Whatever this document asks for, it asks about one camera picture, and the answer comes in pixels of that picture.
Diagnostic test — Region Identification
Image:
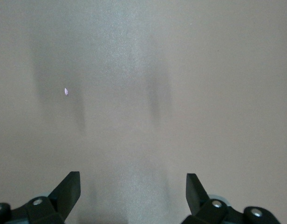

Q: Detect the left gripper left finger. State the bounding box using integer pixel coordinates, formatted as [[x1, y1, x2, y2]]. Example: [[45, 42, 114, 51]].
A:
[[0, 171, 81, 224]]

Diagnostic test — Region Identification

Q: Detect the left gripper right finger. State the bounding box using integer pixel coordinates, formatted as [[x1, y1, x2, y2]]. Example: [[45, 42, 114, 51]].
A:
[[183, 172, 280, 224]]

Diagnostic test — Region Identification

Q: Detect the brown paper table cover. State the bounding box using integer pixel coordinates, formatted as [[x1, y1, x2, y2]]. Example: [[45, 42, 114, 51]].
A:
[[0, 0, 287, 224]]

